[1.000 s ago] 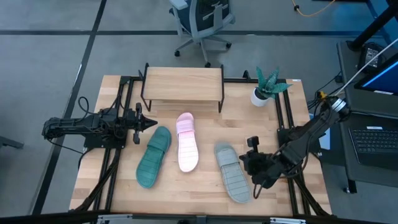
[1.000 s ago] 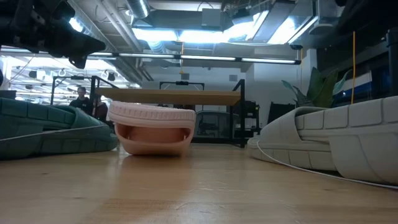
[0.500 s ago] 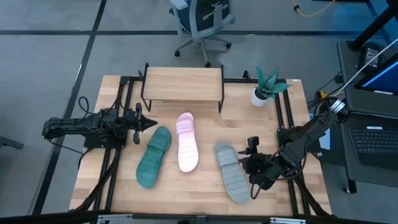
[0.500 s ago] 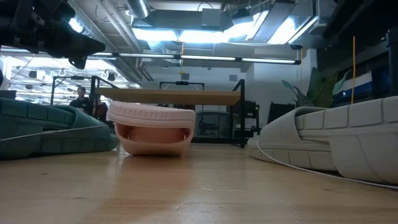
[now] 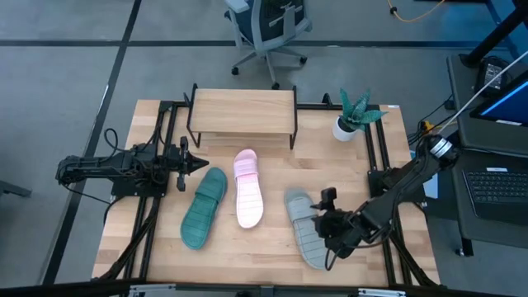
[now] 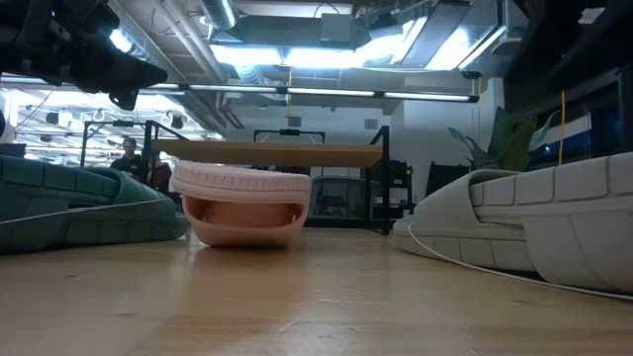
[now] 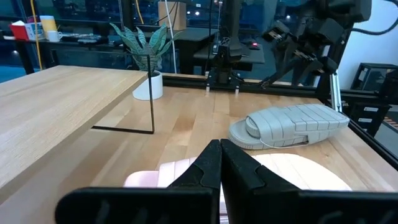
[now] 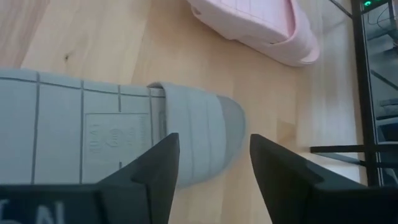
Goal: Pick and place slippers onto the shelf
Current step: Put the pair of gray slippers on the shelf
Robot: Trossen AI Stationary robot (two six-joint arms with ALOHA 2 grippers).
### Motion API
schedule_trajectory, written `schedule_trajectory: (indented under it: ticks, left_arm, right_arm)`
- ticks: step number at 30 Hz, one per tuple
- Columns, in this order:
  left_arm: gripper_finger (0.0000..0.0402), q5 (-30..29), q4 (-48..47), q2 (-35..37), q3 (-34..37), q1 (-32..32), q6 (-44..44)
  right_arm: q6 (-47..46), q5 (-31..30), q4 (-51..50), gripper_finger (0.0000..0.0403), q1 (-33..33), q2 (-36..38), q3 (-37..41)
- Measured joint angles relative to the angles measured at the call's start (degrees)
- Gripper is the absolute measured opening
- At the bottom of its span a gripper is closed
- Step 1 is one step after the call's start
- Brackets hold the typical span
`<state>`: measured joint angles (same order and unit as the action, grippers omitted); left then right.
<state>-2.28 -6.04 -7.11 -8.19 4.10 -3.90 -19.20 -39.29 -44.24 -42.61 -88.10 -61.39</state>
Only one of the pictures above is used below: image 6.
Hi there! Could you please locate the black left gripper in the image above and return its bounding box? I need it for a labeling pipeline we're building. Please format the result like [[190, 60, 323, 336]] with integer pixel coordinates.
[[19, 0, 169, 112]]

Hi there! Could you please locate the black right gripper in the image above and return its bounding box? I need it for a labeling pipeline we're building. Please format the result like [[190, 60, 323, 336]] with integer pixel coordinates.
[[508, 0, 633, 98]]

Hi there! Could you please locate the pink foam slipper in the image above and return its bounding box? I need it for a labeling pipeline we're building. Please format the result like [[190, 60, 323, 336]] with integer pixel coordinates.
[[171, 160, 313, 248]]

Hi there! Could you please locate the green foam slipper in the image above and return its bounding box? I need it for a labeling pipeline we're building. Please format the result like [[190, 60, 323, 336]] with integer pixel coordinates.
[[0, 154, 189, 256]]

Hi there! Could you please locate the grey foam slipper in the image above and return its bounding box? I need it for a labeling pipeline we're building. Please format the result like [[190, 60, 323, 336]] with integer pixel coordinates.
[[393, 151, 633, 297]]

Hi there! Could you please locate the person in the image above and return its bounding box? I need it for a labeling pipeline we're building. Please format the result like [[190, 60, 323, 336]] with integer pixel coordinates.
[[147, 153, 173, 195], [109, 136, 149, 183]]

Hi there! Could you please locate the potted plant in white pot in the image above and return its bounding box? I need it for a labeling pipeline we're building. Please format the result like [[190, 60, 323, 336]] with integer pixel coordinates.
[[447, 106, 563, 173]]

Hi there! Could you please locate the black background panel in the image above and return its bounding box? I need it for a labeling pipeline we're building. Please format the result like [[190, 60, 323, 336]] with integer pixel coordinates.
[[425, 161, 471, 198]]

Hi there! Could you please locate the long linear light fixture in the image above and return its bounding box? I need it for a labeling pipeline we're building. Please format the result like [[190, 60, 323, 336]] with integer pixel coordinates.
[[0, 73, 480, 104]]

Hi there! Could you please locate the black background cart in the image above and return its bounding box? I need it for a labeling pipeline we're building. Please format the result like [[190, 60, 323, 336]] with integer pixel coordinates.
[[365, 159, 415, 223]]

